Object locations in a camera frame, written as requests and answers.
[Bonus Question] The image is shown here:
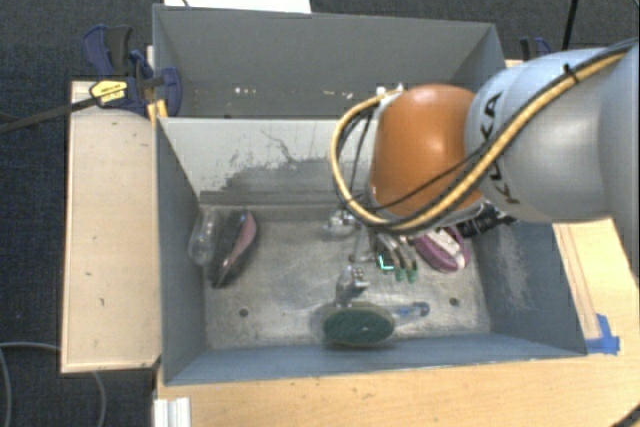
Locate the grey metal bin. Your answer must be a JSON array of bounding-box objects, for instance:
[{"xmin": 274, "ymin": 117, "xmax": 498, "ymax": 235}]
[{"xmin": 151, "ymin": 3, "xmax": 589, "ymax": 387}]

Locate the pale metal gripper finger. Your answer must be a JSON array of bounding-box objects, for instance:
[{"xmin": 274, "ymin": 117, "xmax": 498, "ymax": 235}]
[
  {"xmin": 335, "ymin": 264, "xmax": 372, "ymax": 311},
  {"xmin": 348, "ymin": 225, "xmax": 372, "ymax": 267}
]

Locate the purple and white toy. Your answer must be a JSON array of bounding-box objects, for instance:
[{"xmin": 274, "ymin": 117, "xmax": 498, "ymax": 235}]
[{"xmin": 412, "ymin": 225, "xmax": 472, "ymax": 274}]

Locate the pale wood board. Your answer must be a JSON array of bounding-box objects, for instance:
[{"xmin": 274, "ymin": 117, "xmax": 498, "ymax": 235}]
[{"xmin": 59, "ymin": 79, "xmax": 164, "ymax": 374}]

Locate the clear tube with blue tip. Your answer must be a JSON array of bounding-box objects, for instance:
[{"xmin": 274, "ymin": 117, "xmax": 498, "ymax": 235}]
[{"xmin": 392, "ymin": 300, "xmax": 431, "ymax": 322}]

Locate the black cylinder on white bracket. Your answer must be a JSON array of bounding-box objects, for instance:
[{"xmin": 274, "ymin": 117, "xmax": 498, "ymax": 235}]
[{"xmin": 452, "ymin": 202, "xmax": 517, "ymax": 240}]

